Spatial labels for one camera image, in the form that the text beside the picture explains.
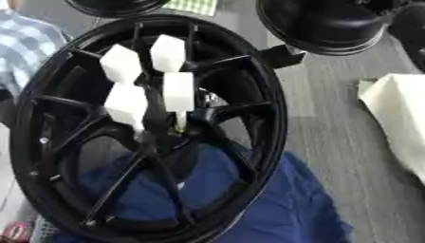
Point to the white cloth bag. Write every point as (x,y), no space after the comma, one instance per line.
(398,114)

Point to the black wheel support bracket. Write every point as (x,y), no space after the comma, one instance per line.
(282,56)

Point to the green white checked cloth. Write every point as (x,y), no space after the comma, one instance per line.
(193,5)

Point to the black spoked wheel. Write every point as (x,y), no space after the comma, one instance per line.
(265,95)

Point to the person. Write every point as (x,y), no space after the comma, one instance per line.
(25,44)

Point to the black round wheel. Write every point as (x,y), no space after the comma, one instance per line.
(326,22)
(116,7)

